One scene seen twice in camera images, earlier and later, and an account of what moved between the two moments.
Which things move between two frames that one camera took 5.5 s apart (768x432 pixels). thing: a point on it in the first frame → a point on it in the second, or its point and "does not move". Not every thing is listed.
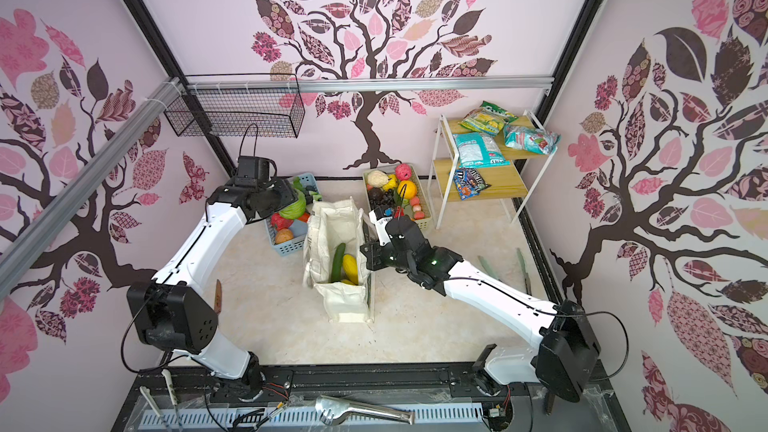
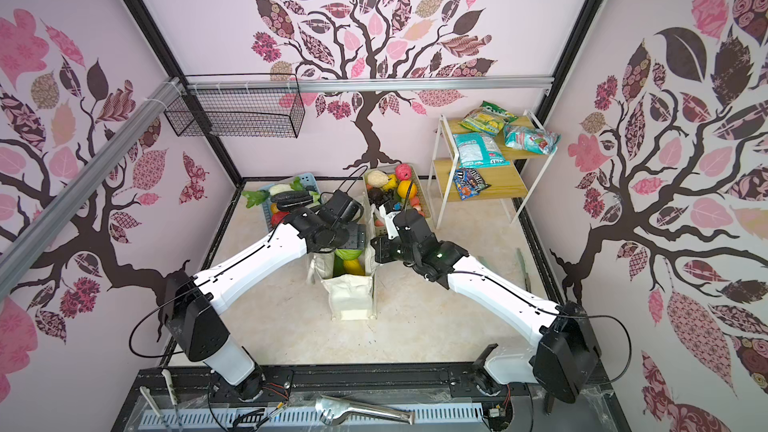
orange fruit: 406,189 does not move
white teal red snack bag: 531,139 does not move
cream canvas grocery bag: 337,259 does not move
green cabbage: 296,210 → 345,254
